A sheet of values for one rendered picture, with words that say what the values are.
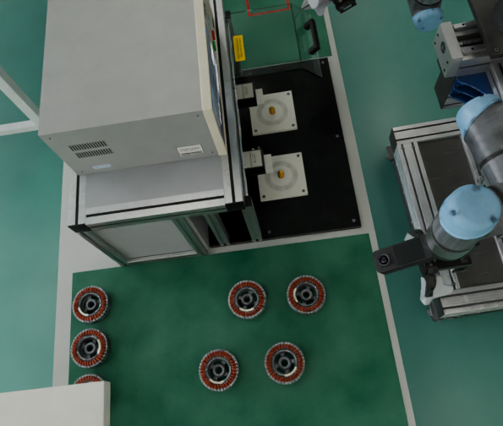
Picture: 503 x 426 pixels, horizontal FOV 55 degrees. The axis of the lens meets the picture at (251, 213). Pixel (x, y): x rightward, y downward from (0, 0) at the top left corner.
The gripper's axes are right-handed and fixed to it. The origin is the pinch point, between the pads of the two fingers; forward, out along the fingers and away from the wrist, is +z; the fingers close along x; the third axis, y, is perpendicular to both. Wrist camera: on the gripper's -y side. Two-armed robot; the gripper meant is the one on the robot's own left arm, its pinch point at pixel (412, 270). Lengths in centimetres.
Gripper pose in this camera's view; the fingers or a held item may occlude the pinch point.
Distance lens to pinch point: 108.9
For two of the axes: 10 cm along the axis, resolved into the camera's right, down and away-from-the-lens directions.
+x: -1.3, -9.2, 3.8
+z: 1.1, 3.7, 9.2
